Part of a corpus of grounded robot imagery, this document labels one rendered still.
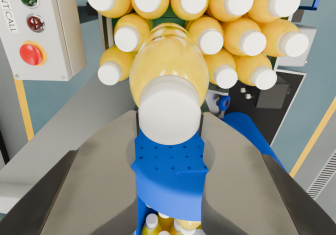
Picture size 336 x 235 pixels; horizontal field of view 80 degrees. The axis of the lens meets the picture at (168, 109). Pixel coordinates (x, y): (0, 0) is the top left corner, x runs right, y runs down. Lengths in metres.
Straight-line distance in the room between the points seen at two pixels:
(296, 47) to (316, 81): 1.51
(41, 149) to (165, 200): 0.47
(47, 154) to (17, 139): 1.56
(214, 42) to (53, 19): 0.27
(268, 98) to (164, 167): 0.31
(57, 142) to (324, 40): 1.72
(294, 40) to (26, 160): 0.70
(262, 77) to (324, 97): 1.63
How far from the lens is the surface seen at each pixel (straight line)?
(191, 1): 0.35
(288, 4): 0.40
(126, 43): 0.36
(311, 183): 2.64
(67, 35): 0.43
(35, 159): 0.71
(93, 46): 1.57
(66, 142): 0.74
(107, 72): 0.39
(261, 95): 0.55
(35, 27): 0.40
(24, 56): 0.43
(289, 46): 0.41
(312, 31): 0.72
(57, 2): 0.42
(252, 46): 0.39
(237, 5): 0.37
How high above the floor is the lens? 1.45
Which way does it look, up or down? 61 degrees down
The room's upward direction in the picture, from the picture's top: 180 degrees counter-clockwise
